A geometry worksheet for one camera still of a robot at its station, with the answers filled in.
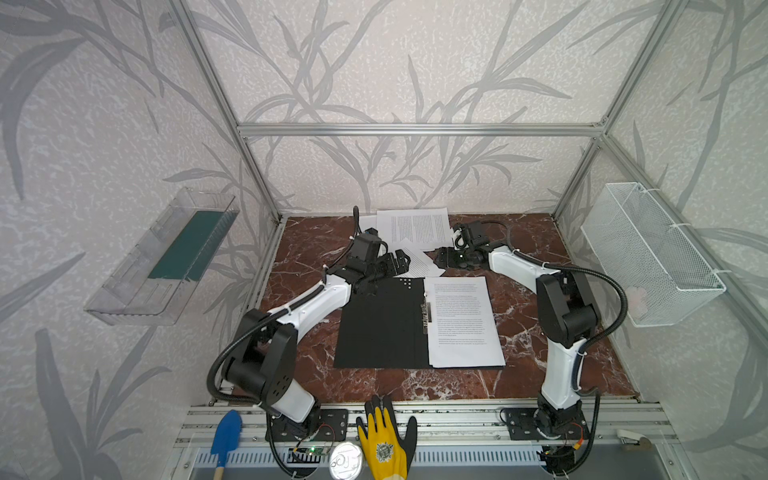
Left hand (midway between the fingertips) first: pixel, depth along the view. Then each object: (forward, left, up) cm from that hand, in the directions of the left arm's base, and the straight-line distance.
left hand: (404, 254), depth 87 cm
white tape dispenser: (-44, -54, -13) cm, 71 cm away
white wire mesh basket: (-18, -54, +19) cm, 60 cm away
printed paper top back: (+27, -10, -19) cm, 34 cm away
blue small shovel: (-44, +43, -16) cm, 64 cm away
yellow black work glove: (-47, +3, -13) cm, 49 cm away
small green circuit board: (-47, +24, -18) cm, 56 cm away
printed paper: (-17, -18, -16) cm, 30 cm away
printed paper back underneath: (+29, +15, -18) cm, 38 cm away
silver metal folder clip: (-13, -7, -15) cm, 21 cm away
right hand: (+8, -13, -9) cm, 18 cm away
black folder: (-17, +7, -16) cm, 24 cm away
